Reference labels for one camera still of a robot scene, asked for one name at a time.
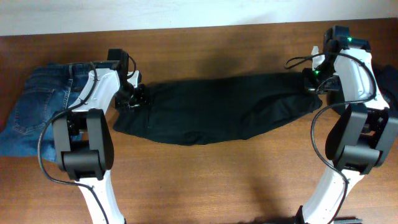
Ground black trousers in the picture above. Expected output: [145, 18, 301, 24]
[113, 73, 322, 146]

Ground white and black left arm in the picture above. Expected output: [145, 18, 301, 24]
[37, 49, 148, 223]

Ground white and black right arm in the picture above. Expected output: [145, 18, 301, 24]
[294, 26, 397, 223]

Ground black garment with red label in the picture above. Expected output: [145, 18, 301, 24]
[374, 65, 398, 111]

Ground folded blue denim jeans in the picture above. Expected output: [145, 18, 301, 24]
[1, 63, 91, 157]

